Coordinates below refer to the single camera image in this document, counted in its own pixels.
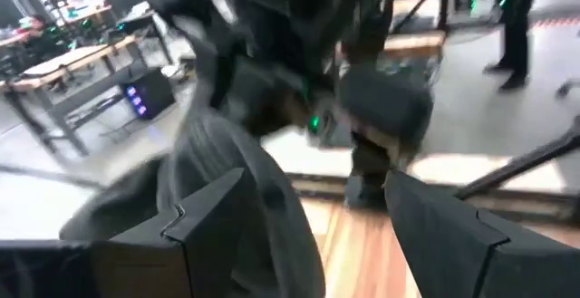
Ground wooden workbench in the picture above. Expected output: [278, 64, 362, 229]
[383, 29, 449, 62]

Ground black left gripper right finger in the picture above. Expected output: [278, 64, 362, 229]
[382, 168, 580, 298]

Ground person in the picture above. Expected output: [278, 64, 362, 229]
[481, 0, 547, 93]
[20, 14, 63, 63]

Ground dark grey baseball cap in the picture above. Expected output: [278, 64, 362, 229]
[58, 102, 327, 298]

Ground wooden desk grey legs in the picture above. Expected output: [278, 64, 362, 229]
[0, 34, 174, 159]

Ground black computer tower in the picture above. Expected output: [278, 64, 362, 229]
[118, 65, 178, 121]

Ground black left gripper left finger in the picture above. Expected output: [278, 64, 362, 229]
[0, 166, 254, 298]

